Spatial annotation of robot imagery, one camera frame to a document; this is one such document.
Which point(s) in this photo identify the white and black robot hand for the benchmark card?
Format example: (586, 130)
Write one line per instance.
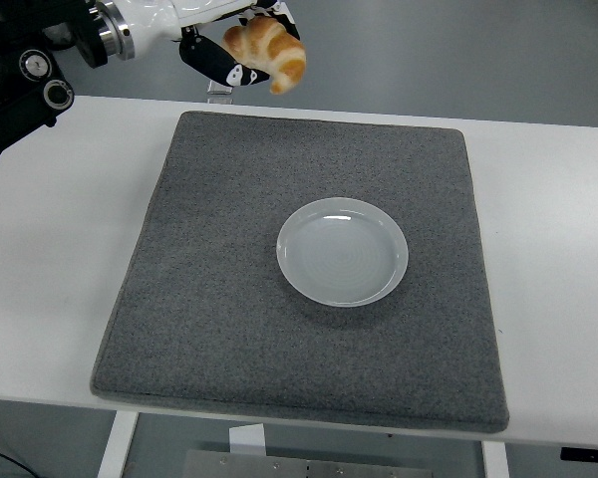
(199, 9)

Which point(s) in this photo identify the golden croissant bread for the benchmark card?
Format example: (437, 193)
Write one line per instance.
(269, 42)

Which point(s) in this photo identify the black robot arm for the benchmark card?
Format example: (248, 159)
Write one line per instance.
(10, 99)

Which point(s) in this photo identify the round pale grey plate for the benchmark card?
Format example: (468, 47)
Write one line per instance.
(341, 254)

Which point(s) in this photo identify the grey metal plate with screws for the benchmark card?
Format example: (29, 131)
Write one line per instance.
(304, 468)

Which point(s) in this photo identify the small silver floor box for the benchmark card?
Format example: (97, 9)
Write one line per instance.
(219, 90)

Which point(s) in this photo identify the grey square felt mat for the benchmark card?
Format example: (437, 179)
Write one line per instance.
(259, 338)

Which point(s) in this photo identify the white table leg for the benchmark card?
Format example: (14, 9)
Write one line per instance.
(115, 448)
(496, 460)

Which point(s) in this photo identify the black table control panel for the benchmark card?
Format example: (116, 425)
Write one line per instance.
(590, 454)

